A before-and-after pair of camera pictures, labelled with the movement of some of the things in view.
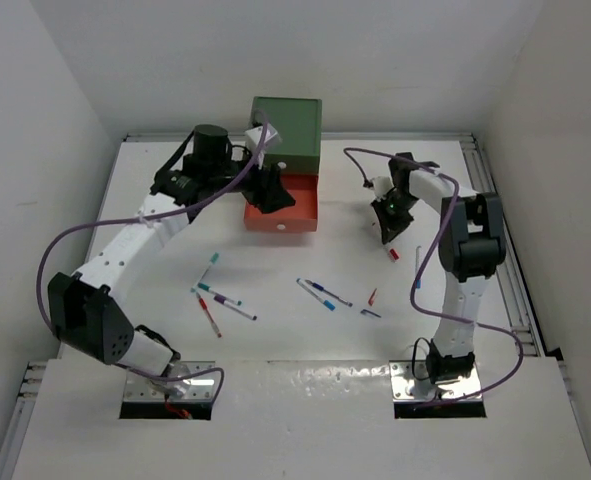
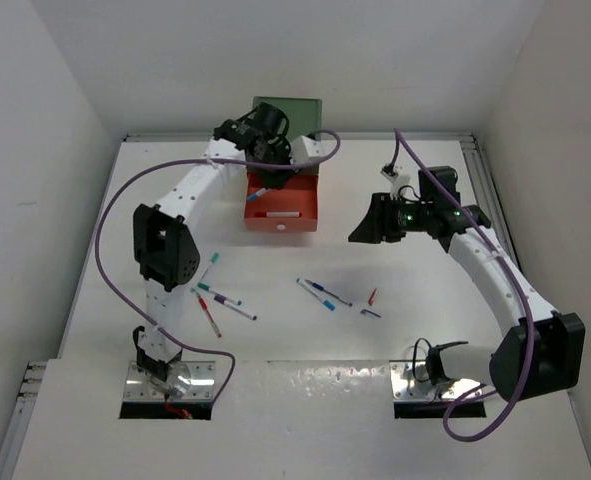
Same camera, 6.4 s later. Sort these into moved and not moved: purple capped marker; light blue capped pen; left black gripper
Moved: left black gripper
Not moved: light blue capped pen; purple capped marker
